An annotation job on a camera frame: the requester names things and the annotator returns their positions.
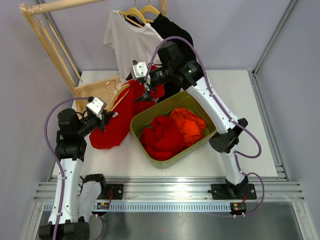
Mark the red t shirt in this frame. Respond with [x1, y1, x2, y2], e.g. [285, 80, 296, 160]
[89, 79, 165, 150]
[139, 116, 187, 161]

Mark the orange t shirt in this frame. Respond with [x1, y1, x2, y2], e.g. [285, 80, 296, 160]
[170, 107, 207, 147]

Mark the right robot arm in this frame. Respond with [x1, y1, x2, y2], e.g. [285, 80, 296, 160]
[129, 41, 249, 198]

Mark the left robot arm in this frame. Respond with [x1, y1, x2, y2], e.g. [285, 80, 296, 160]
[38, 108, 114, 240]

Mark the white t shirt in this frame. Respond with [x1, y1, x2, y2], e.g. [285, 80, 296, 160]
[103, 10, 163, 83]

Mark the black t shirt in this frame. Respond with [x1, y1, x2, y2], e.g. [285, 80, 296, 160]
[129, 12, 195, 103]

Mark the yellow hanger of white shirt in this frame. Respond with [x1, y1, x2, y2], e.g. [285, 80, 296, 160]
[119, 1, 147, 28]

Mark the yellow hanger of black shirt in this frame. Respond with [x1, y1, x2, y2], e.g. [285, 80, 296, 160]
[140, 1, 160, 17]

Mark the wooden clothes rack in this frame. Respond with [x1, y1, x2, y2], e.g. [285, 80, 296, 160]
[18, 0, 168, 120]

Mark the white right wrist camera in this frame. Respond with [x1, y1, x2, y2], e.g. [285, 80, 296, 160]
[130, 60, 151, 84]

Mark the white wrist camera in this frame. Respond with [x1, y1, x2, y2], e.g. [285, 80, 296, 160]
[86, 96, 107, 120]
[130, 60, 151, 84]

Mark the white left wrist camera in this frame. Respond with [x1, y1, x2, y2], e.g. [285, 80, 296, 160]
[86, 96, 107, 120]

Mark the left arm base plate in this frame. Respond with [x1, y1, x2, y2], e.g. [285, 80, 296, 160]
[97, 183, 124, 200]

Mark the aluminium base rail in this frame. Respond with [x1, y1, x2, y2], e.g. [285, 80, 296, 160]
[33, 176, 307, 203]

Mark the white slotted cable duct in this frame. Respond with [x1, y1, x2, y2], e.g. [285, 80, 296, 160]
[93, 202, 231, 213]

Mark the aluminium frame post left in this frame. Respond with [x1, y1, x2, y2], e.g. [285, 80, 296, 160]
[43, 12, 83, 82]

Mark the aluminium frame post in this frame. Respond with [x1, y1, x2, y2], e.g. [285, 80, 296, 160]
[43, 12, 83, 82]
[252, 0, 299, 77]

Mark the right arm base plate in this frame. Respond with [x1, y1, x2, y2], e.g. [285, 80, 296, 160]
[207, 183, 257, 200]

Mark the aluminium frame post right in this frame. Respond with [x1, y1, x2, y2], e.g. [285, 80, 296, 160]
[252, 0, 299, 77]

